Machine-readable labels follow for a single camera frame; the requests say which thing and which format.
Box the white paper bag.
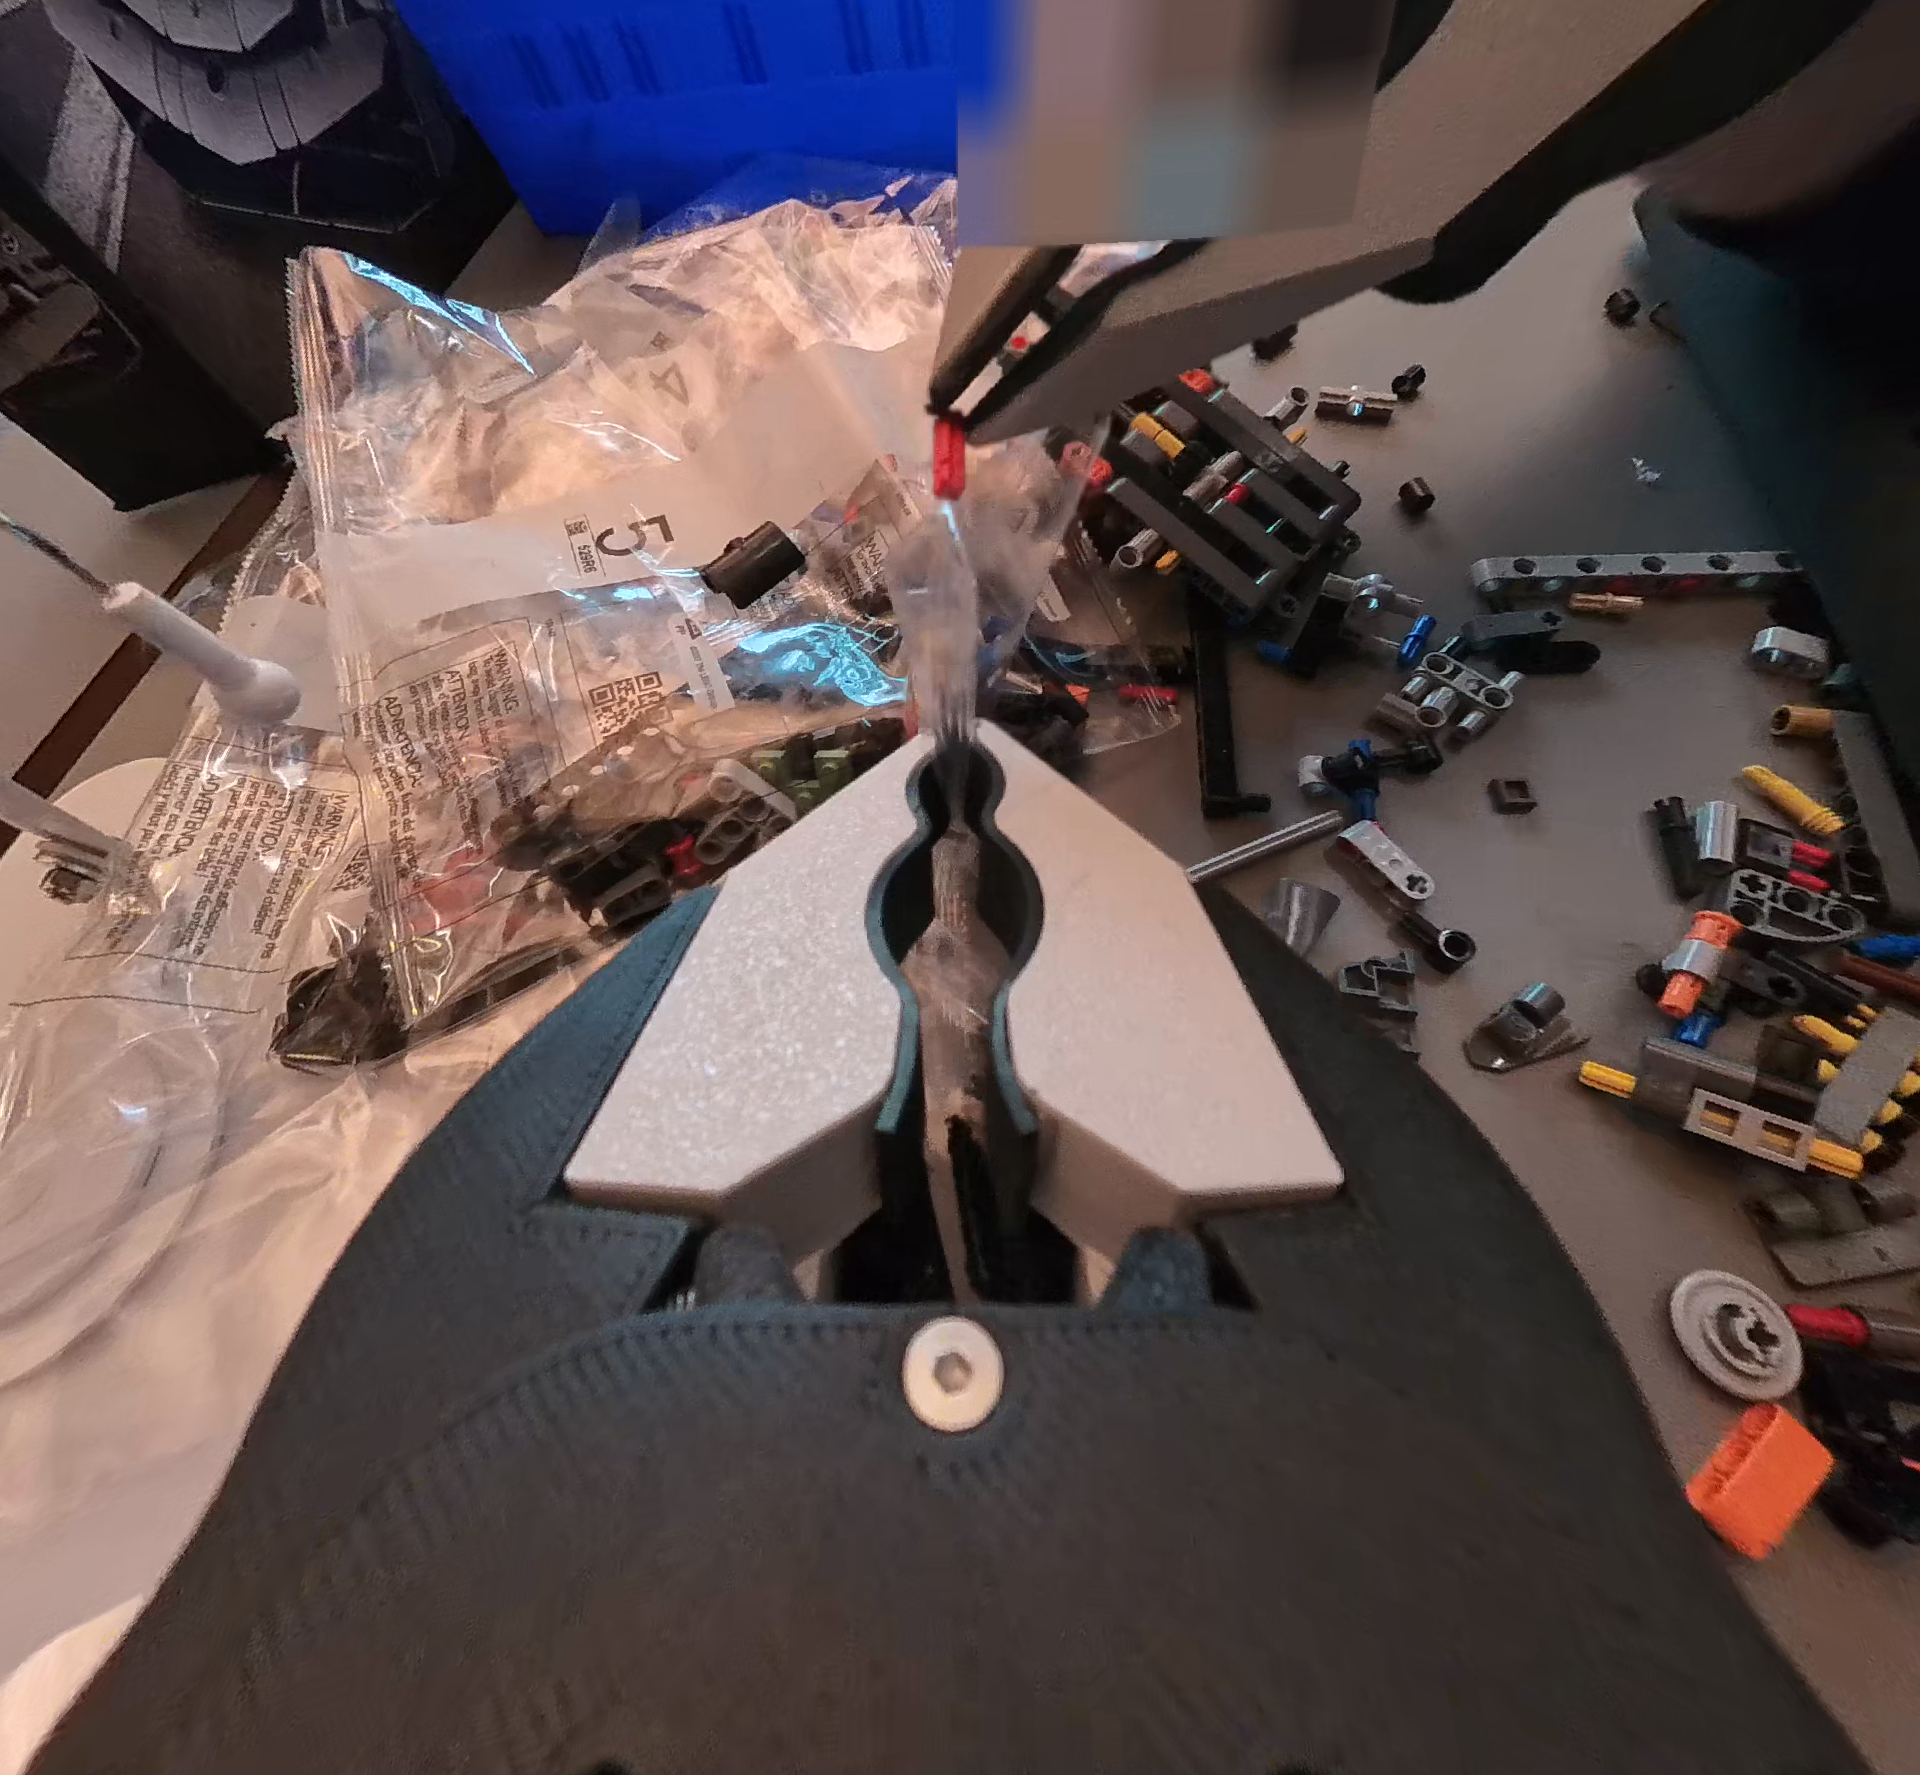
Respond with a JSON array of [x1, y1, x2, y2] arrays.
[[0, 1326, 331, 1748]]

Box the blue plastic bin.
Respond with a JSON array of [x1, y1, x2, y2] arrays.
[[365, 0, 961, 240]]

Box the large clear crumpled bag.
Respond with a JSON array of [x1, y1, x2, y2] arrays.
[[0, 966, 528, 1432]]

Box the pile of toy bricks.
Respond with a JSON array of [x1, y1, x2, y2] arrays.
[[1183, 366, 1920, 1560]]

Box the small clear parts bag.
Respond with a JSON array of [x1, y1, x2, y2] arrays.
[[884, 432, 1187, 1252]]

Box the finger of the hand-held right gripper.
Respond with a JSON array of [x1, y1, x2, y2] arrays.
[[956, 0, 1758, 450], [926, 246, 1087, 420]]

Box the long grey toy beam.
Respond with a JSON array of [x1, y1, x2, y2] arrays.
[[1469, 552, 1801, 612]]

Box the dark toy set box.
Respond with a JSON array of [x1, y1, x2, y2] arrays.
[[0, 0, 519, 510]]

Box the wire page holder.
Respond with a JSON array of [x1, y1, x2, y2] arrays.
[[0, 516, 300, 724]]

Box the numbered clear parts bag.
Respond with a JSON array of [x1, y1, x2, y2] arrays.
[[283, 246, 961, 938]]

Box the black perforated board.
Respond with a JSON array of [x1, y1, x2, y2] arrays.
[[1633, 192, 1920, 818]]

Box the orange toy panel piece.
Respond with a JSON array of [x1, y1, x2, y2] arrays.
[[1686, 1404, 1835, 1560]]

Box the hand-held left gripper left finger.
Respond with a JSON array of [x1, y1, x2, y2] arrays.
[[557, 732, 941, 1274]]

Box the black toy frame assembly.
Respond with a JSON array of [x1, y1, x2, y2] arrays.
[[1072, 372, 1363, 644]]

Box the grey toy pulley wheel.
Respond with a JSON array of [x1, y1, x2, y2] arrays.
[[1668, 1270, 1801, 1400]]

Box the person's right forearm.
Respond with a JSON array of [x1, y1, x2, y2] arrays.
[[1642, 102, 1920, 232]]

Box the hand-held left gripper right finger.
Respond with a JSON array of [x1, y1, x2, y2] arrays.
[[971, 726, 1351, 1268]]

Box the black toy connector piece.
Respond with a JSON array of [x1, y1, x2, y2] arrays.
[[701, 520, 811, 608]]

